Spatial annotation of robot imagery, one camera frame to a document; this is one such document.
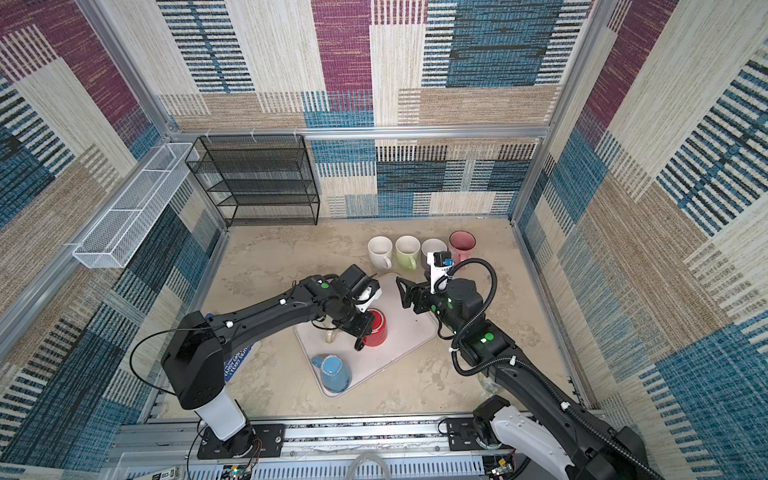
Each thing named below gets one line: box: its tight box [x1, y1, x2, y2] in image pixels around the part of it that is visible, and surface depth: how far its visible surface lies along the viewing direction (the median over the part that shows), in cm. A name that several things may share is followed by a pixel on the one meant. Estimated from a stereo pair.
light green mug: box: [395, 235, 421, 271], surface depth 101 cm
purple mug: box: [421, 238, 448, 265], surface depth 105 cm
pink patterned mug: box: [448, 230, 477, 266], surface depth 102 cm
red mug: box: [363, 308, 388, 347], surface depth 87 cm
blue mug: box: [312, 355, 352, 393], surface depth 79 cm
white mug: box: [367, 236, 393, 270], surface depth 102 cm
